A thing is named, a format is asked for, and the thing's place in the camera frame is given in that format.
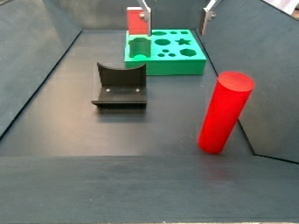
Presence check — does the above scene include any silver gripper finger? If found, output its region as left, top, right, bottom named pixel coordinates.
left=200, top=0, right=219, bottom=35
left=136, top=0, right=152, bottom=36

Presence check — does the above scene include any red cylinder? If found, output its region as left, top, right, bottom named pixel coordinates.
left=198, top=71, right=255, bottom=154

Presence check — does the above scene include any green shape sorter board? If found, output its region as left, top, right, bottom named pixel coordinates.
left=124, top=29, right=207, bottom=75

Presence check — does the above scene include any red arch block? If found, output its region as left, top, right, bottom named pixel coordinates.
left=126, top=7, right=147, bottom=35

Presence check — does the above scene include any black curved cradle stand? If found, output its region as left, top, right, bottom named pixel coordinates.
left=91, top=63, right=147, bottom=107

